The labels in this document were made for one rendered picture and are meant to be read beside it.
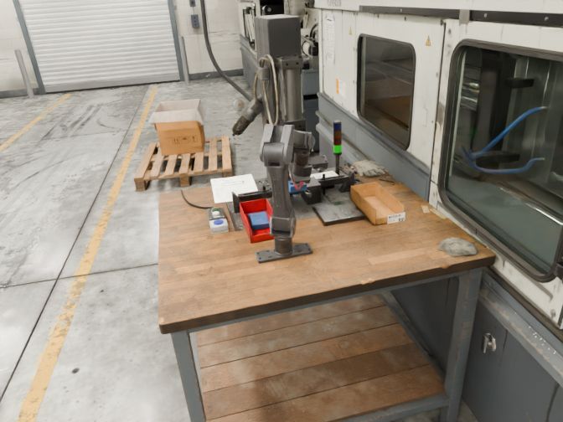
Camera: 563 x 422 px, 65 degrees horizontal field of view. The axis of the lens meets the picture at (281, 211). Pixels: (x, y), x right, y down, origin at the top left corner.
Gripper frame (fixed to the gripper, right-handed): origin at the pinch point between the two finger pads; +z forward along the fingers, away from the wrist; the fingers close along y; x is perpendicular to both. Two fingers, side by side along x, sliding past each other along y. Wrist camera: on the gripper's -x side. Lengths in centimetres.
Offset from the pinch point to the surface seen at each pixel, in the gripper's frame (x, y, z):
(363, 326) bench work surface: -31, -35, 71
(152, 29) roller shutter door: 62, 856, 363
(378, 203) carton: -34.1, -8.8, 7.5
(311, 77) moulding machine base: -104, 274, 132
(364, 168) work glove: -44, 24, 20
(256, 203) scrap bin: 16.5, 2.6, 9.4
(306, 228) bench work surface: 1.1, -17.7, 4.8
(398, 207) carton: -35.8, -19.8, -1.8
